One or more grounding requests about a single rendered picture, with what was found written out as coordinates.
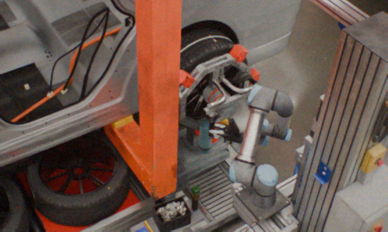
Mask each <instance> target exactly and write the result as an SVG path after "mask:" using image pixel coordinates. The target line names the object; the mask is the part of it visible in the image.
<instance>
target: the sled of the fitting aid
mask: <svg viewBox="0 0 388 232"><path fill-rule="evenodd" d="M230 153H231V150H229V149H228V148H227V149H225V150H221V151H219V152H216V153H215V154H213V155H211V156H209V157H207V158H205V159H203V160H201V161H198V162H197V163H194V164H193V165H191V166H189V167H187V169H188V172H189V175H188V176H189V177H192V176H193V175H195V174H197V173H199V172H201V171H203V170H205V169H208V168H210V167H213V166H214V165H216V164H218V163H220V162H222V161H224V160H226V159H228V158H230Z"/></svg>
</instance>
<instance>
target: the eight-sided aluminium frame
mask: <svg viewBox="0 0 388 232"><path fill-rule="evenodd" d="M230 64H231V65H233V66H234V67H236V68H237V69H239V70H240V71H242V70H244V71H247V72H248V73H251V69H250V68H249V67H248V66H247V65H246V64H244V63H239V62H236V60H235V59H234V58H233V56H232V55H231V54H228V53H227V54H224V55H222V56H220V57H217V58H215V59H213V60H210V61H208V62H205V63H201V64H200V65H198V66H197V67H196V68H195V70H194V71H193V72H192V74H191V75H192V76H193V79H194V80H195V81H194V83H193V84H192V85H191V87H190V88H189V89H187V88H186V87H183V86H181V87H180V88H179V111H178V122H179V123H180V124H182V125H185V126H187V127H190V128H193V129H194V130H200V121H201V120H203V119H207V118H206V117H204V118H201V119H199V120H198V121H196V120H194V119H192V118H189V117H187V116H186V98H187V97H188V95H189V94H190V93H191V92H192V90H193V89H194V88H195V87H196V85H197V84H198V83H199V82H200V80H201V79H202V78H203V77H204V76H205V75H206V74H208V73H210V72H212V71H216V70H218V69H221V68H222V67H226V66H229V65H230ZM248 87H249V80H247V81H245V82H241V83H238V89H246V88H248ZM241 101H242V100H239V101H237V102H236V106H238V105H239V103H240V102H241ZM216 114H217V120H216V121H215V124H216V123H219V122H220V121H224V120H225V119H227V118H228V117H221V115H219V114H218V113H216Z"/></svg>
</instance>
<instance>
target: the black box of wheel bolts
mask: <svg viewBox="0 0 388 232"><path fill-rule="evenodd" d="M152 215H153V219H154V221H155V224H156V226H157V228H158V230H159V232H171V231H174V230H175V229H178V228H181V227H183V226H186V225H189V224H191V215H192V213H191V210H190V208H189V207H188V205H187V203H186V202H185V200H184V198H183V196H181V197H177V198H174V199H172V200H170V201H167V202H164V203H161V204H157V205H154V206H152Z"/></svg>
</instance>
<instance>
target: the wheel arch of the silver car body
mask: <svg viewBox="0 0 388 232"><path fill-rule="evenodd" d="M201 28H212V29H215V30H218V31H220V32H221V33H224V34H225V35H226V36H227V37H228V38H229V39H230V40H231V41H232V42H233V43H234V44H239V45H241V44H240V39H239V36H238V34H237V33H236V32H235V30H234V29H233V27H232V26H230V25H229V24H228V23H226V22H224V21H221V20H218V19H203V20H199V21H195V22H193V23H192V24H189V25H187V26H185V27H183V28H181V36H182V35H184V34H185V33H189V32H191V31H194V30H197V29H201ZM138 93H139V88H138V91H137V99H136V100H137V107H138V110H139V104H138Z"/></svg>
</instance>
